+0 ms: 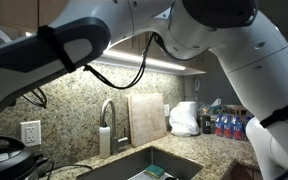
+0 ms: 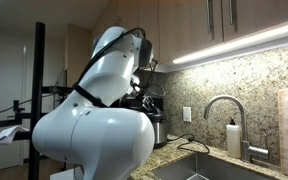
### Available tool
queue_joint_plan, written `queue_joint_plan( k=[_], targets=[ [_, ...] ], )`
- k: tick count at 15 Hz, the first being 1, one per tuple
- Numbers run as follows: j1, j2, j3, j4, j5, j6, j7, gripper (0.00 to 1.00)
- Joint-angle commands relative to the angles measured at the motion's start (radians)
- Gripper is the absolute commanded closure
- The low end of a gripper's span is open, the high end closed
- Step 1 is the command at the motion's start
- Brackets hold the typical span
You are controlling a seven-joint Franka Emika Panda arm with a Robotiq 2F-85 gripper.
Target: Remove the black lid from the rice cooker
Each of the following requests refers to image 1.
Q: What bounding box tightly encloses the black rice cooker lid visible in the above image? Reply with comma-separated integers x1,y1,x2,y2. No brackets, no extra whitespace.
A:
0,134,36,178

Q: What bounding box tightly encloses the steel rice cooker body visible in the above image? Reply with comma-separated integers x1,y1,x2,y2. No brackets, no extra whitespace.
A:
13,152,52,180

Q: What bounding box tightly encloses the under-cabinet light strip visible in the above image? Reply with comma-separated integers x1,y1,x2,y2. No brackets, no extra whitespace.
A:
23,31,187,72

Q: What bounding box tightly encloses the wooden cutting board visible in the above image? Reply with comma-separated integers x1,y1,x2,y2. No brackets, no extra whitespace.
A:
127,92,168,148

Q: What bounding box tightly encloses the brushed steel faucet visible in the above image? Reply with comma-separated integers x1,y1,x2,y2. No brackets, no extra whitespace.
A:
99,98,130,155

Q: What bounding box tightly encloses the white paper towel roll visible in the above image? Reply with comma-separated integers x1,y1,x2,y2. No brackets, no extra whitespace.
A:
178,100,199,123

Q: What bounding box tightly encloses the white plastic bag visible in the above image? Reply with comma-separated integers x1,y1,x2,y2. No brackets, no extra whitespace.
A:
168,105,201,137

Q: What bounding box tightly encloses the white soap dispenser bottle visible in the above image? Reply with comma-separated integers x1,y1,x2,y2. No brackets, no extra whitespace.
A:
98,125,112,159

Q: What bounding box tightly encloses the black jar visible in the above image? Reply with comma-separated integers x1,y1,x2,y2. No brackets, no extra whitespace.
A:
200,114,212,135

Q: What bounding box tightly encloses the stainless steel sink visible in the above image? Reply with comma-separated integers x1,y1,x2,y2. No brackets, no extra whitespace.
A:
75,145,205,180

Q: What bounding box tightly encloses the tissue box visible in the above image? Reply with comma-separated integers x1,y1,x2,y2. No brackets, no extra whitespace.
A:
208,97,229,116

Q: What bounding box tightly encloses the green sponge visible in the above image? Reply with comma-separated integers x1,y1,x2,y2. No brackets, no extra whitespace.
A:
145,164,166,178

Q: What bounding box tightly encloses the wooden upper cabinet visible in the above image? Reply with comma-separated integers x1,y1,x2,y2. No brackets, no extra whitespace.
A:
0,0,207,76

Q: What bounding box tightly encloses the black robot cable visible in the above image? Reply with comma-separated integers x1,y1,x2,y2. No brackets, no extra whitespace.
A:
22,31,159,110

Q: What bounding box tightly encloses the small white wall plate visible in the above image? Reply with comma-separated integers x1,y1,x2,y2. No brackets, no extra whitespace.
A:
163,103,171,118

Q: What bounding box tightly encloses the black cooker power cord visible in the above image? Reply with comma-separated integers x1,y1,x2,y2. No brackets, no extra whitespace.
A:
38,159,93,180

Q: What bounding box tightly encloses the white duplex wall outlet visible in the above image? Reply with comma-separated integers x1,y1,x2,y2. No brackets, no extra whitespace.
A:
19,120,42,148

